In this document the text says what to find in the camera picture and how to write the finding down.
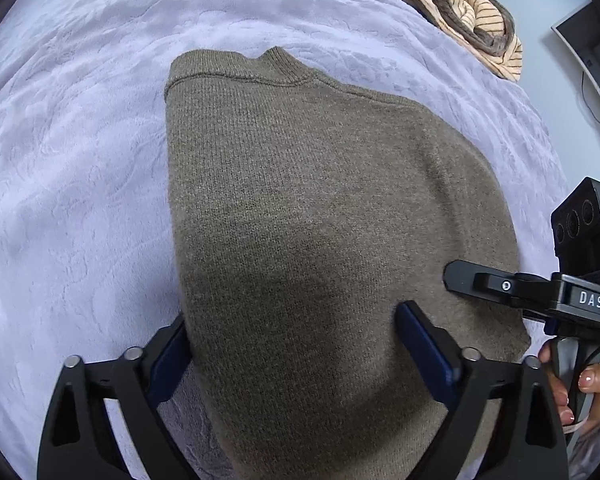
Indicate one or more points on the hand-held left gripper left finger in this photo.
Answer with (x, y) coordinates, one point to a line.
(167, 366)

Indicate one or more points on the olive brown knit sweater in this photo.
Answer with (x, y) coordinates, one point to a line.
(305, 210)

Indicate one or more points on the person's right hand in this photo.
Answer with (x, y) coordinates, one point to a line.
(597, 380)

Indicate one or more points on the cream striped garment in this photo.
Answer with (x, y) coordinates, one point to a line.
(485, 15)

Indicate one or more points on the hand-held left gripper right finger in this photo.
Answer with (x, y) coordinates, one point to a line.
(425, 345)

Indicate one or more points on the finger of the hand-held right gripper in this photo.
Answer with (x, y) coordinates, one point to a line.
(485, 282)

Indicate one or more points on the lavender textured blanket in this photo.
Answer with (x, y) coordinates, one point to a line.
(80, 160)

